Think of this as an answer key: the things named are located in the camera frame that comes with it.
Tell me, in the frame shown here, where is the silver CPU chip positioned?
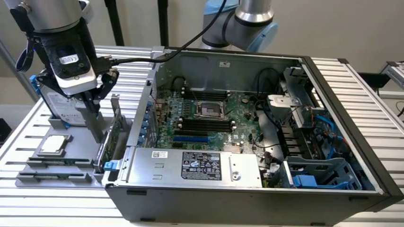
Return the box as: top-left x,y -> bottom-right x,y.
41,136 -> 69,152

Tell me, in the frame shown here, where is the aluminium side table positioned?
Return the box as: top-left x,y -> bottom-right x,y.
377,61 -> 404,96

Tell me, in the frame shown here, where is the grey disk bay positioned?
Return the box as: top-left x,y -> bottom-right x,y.
283,156 -> 364,190

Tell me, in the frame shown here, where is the black open PC case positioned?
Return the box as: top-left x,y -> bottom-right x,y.
104,46 -> 404,223

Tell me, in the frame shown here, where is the green graphics card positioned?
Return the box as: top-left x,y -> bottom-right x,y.
93,94 -> 128,173

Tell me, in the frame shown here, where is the silver frame leg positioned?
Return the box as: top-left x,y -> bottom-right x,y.
0,39 -> 36,104

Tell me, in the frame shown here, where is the silver drive cage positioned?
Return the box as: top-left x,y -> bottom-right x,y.
267,67 -> 327,130

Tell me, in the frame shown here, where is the blue disk bay tab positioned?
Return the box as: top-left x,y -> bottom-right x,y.
292,175 -> 319,189

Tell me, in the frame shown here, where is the blue looped cable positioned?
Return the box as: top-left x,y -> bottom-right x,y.
15,35 -> 36,73

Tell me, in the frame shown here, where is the green motherboard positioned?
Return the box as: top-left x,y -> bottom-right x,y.
155,90 -> 264,156

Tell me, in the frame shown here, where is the hard disk with blue rail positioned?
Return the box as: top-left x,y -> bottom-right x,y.
29,75 -> 88,126

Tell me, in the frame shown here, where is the CPU socket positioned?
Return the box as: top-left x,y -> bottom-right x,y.
195,101 -> 227,118

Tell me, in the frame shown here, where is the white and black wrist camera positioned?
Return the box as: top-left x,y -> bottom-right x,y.
51,44 -> 97,96

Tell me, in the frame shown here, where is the grey parts rack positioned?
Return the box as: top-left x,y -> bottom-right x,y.
15,107 -> 135,190

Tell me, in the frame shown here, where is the black camera cable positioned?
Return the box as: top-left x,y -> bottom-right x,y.
95,0 -> 228,72

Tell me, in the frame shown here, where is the black RAM slot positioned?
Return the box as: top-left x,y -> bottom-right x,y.
180,118 -> 236,122
179,124 -> 237,130
179,121 -> 236,126
179,128 -> 237,133
183,90 -> 228,95

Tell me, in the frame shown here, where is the blue case latch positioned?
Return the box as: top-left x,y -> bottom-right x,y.
105,160 -> 120,174

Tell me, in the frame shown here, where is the silver power supply unit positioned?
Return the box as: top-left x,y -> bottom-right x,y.
125,148 -> 265,189

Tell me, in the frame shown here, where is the long black expansion slot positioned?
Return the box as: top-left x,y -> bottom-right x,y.
172,132 -> 209,138

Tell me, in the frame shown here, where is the blue data wire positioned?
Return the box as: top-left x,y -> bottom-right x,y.
311,113 -> 349,153

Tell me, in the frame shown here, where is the red wire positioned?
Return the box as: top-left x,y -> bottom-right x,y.
311,107 -> 353,152

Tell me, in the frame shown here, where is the green RAM stick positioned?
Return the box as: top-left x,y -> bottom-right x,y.
29,157 -> 92,166
20,174 -> 91,182

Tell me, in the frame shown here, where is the black stand pole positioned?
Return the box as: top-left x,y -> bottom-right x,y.
156,0 -> 171,47
104,0 -> 125,47

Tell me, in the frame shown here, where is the silver chipset heatsink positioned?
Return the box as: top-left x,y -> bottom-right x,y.
225,145 -> 253,155

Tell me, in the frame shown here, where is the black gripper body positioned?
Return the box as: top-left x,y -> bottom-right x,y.
32,18 -> 99,80

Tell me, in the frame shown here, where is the black looped power wire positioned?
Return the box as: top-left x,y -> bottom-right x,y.
256,68 -> 281,96
171,75 -> 187,93

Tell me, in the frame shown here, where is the black box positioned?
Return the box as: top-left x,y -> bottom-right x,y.
357,72 -> 389,88

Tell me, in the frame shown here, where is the blue expansion slot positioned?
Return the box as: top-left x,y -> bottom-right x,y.
172,136 -> 212,144

